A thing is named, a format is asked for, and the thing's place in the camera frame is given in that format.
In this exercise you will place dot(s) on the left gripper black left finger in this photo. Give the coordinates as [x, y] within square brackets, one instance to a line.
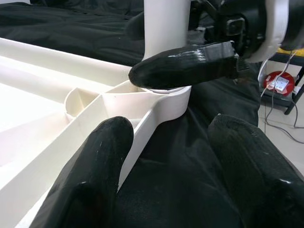
[90, 185]

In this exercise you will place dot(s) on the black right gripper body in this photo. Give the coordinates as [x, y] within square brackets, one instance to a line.
[254, 28]

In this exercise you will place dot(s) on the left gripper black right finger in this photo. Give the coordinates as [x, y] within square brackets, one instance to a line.
[261, 180]

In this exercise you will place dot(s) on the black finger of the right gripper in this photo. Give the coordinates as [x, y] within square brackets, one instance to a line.
[136, 26]
[180, 69]

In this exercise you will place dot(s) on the white plastic table leg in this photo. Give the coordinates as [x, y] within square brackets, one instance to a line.
[166, 23]

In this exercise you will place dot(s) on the white plastic table top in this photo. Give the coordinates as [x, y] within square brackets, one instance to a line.
[35, 118]

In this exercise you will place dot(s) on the yellow object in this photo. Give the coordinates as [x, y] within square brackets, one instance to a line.
[285, 50]

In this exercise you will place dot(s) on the white power adapter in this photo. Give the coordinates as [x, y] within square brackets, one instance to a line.
[281, 83]

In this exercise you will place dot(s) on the black nylon cloth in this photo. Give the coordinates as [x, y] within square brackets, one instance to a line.
[71, 23]

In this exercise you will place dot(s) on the red round power socket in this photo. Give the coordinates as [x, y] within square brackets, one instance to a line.
[291, 89]

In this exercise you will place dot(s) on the black shelf frame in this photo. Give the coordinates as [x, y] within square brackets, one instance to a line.
[293, 102]

